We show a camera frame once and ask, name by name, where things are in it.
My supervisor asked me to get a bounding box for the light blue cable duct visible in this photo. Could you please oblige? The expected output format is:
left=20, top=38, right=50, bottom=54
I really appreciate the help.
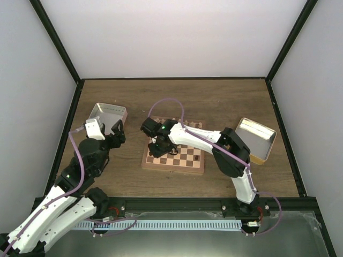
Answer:
left=73, top=220, right=242, bottom=231

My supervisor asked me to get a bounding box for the black enclosure frame post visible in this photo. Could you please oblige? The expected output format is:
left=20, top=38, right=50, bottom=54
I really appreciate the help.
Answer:
left=28, top=0, right=81, bottom=82

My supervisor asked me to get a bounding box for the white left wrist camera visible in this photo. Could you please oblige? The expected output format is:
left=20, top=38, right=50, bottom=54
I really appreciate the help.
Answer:
left=85, top=116, right=105, bottom=141

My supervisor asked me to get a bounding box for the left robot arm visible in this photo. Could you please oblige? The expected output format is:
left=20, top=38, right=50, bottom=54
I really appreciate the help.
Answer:
left=1, top=118, right=125, bottom=256

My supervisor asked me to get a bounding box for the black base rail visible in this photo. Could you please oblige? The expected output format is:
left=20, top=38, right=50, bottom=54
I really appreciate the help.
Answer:
left=109, top=197, right=320, bottom=218

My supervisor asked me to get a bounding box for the gold metal tray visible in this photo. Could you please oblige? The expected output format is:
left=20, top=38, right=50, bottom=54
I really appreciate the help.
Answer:
left=235, top=118, right=277, bottom=165

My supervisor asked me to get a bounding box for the wooden chess board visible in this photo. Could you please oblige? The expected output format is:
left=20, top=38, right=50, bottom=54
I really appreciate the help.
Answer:
left=141, top=116, right=206, bottom=175

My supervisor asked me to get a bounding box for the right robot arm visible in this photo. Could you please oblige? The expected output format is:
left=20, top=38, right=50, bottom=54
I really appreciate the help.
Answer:
left=140, top=117, right=259, bottom=216

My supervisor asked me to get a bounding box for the pink metal tray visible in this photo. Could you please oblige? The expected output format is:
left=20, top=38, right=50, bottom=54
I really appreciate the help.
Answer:
left=86, top=103, right=128, bottom=135

